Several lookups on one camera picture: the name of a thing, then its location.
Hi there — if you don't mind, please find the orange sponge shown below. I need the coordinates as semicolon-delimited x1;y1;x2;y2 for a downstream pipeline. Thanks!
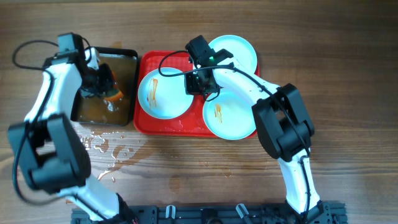
104;89;124;102

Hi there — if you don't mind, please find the stained pale blue plate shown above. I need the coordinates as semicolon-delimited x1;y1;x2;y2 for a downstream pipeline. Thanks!
137;69;193;119

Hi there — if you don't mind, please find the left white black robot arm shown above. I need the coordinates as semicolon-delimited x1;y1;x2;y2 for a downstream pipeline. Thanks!
7;47;137;223

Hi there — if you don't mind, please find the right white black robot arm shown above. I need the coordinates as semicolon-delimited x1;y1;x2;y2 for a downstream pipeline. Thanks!
188;49;321;223

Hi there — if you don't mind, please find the black tray with brown water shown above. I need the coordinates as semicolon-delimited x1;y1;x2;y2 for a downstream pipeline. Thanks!
71;47;139;126

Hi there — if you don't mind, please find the red plastic tray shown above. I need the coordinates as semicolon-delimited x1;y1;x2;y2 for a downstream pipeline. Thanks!
133;50;216;138

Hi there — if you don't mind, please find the black mounting rail base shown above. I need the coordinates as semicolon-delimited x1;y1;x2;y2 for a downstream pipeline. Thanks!
70;202;347;224

